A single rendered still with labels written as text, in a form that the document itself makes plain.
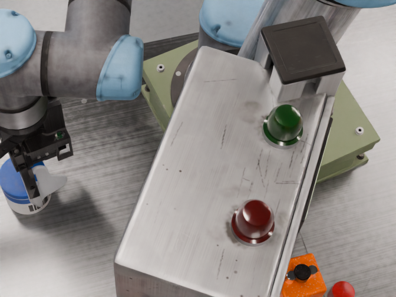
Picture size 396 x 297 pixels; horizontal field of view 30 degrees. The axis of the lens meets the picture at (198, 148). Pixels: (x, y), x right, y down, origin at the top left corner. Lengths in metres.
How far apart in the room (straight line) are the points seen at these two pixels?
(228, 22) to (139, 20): 0.41
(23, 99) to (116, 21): 0.14
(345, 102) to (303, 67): 0.71
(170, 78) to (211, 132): 0.70
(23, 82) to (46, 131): 0.17
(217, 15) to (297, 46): 0.48
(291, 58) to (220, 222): 0.12
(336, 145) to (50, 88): 0.49
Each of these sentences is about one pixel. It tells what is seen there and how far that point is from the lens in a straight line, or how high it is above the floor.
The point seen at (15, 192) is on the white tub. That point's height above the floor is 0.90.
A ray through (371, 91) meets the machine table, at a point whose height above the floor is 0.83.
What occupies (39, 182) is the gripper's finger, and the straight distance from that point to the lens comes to 1.07.
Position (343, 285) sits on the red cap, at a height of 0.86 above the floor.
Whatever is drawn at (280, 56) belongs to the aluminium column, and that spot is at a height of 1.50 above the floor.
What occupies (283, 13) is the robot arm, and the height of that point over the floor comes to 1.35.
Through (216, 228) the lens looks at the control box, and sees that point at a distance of 0.45.
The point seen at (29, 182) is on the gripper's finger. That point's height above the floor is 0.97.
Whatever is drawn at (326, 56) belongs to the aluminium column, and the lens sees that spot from 0.49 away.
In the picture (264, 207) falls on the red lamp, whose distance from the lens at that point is 0.43.
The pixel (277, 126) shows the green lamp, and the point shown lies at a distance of 0.46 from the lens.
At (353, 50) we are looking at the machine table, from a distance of 1.36.
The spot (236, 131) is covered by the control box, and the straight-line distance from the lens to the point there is 0.48.
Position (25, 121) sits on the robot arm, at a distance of 0.92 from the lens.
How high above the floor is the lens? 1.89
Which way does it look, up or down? 61 degrees down
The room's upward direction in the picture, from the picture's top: 8 degrees clockwise
